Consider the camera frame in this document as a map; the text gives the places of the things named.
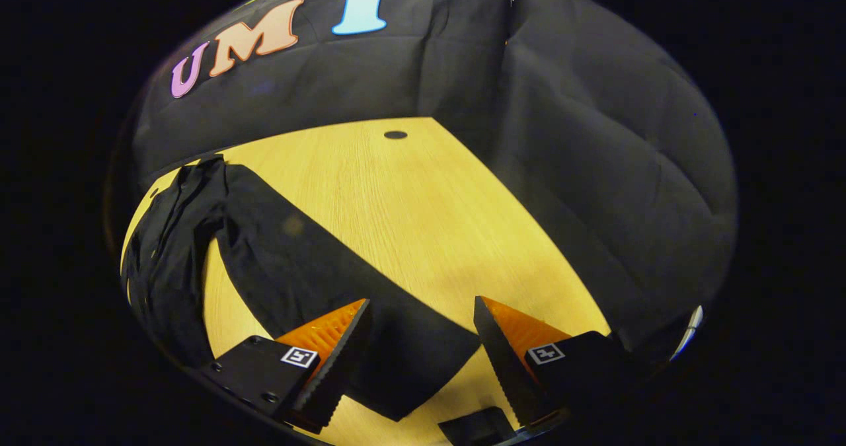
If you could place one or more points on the dark round table grommet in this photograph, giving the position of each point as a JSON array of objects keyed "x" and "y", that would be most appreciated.
[{"x": 395, "y": 134}]

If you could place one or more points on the black button shirt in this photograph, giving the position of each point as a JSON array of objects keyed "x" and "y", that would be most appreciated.
[{"x": 297, "y": 267}]

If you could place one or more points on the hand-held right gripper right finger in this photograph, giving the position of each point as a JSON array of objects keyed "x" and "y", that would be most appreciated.
[{"x": 499, "y": 360}]

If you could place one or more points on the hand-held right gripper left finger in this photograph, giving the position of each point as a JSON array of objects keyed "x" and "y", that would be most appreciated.
[{"x": 344, "y": 360}]

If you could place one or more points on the black backdrop cloth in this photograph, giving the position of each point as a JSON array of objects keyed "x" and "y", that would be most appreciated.
[{"x": 595, "y": 168}]

